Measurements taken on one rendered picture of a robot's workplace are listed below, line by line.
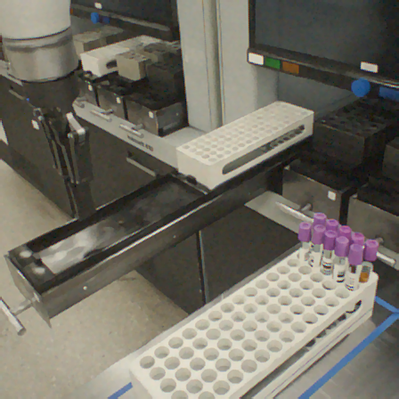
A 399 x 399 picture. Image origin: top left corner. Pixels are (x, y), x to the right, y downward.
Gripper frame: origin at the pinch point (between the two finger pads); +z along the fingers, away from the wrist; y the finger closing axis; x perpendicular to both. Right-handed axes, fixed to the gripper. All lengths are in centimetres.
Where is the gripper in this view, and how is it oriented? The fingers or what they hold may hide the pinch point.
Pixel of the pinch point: (78, 195)
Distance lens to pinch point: 81.6
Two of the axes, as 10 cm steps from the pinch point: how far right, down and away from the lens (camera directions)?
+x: -7.5, 4.1, -5.2
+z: 0.8, 8.3, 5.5
